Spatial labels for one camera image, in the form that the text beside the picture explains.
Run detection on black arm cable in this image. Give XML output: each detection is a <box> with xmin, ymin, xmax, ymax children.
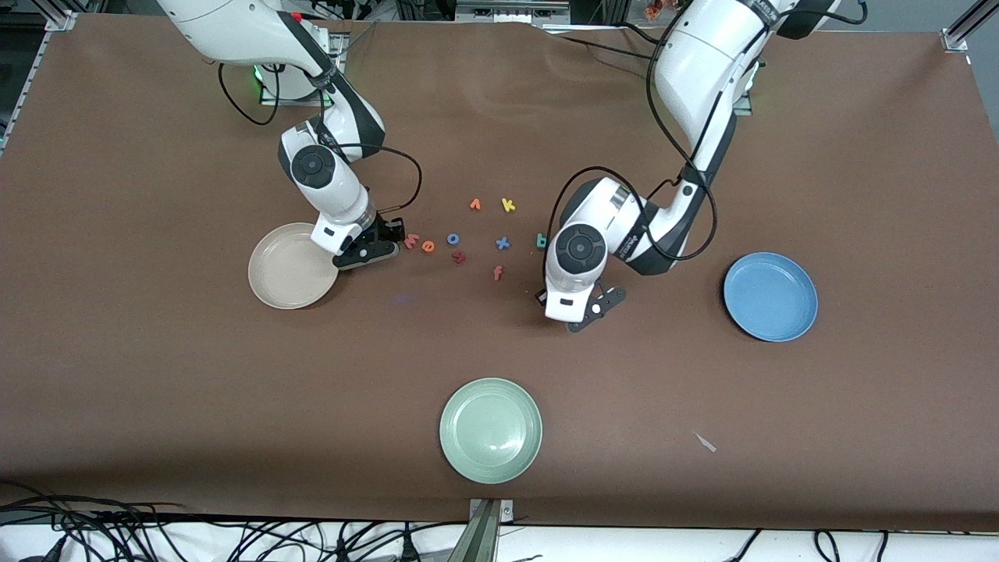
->
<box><xmin>553</xmin><ymin>0</ymin><xmax>719</xmax><ymax>262</ymax></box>
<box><xmin>217</xmin><ymin>62</ymin><xmax>423</xmax><ymax>213</ymax></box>

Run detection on blue plate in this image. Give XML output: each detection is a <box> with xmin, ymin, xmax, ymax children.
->
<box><xmin>723</xmin><ymin>251</ymin><xmax>819</xmax><ymax>343</ymax></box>

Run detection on aluminium frame post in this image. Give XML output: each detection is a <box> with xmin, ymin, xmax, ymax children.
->
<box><xmin>940</xmin><ymin>0</ymin><xmax>999</xmax><ymax>54</ymax></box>
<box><xmin>0</xmin><ymin>0</ymin><xmax>79</xmax><ymax>157</ymax></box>

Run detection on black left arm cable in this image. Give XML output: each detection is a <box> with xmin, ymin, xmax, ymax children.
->
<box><xmin>553</xmin><ymin>0</ymin><xmax>719</xmax><ymax>262</ymax></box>

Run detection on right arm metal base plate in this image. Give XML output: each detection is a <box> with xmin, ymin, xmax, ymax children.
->
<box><xmin>260</xmin><ymin>66</ymin><xmax>332</xmax><ymax>107</ymax></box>

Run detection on tangled black cables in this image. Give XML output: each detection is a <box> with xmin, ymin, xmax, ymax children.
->
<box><xmin>0</xmin><ymin>482</ymin><xmax>469</xmax><ymax>562</ymax></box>

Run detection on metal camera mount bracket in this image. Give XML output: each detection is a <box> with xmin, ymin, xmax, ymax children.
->
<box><xmin>449</xmin><ymin>498</ymin><xmax>514</xmax><ymax>562</ymax></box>

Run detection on beige brown plate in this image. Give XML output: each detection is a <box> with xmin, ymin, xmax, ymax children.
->
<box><xmin>248</xmin><ymin>222</ymin><xmax>342</xmax><ymax>311</ymax></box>

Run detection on black base power cable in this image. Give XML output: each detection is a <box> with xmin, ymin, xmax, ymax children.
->
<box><xmin>546</xmin><ymin>22</ymin><xmax>664</xmax><ymax>63</ymax></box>

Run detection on silver aluminium frame rail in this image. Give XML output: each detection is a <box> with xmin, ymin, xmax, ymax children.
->
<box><xmin>457</xmin><ymin>0</ymin><xmax>571</xmax><ymax>24</ymax></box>

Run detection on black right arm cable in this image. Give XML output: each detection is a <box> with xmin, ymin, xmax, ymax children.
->
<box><xmin>217</xmin><ymin>62</ymin><xmax>423</xmax><ymax>213</ymax></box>

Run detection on green plate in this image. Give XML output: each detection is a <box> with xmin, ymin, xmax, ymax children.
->
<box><xmin>439</xmin><ymin>378</ymin><xmax>543</xmax><ymax>485</ymax></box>

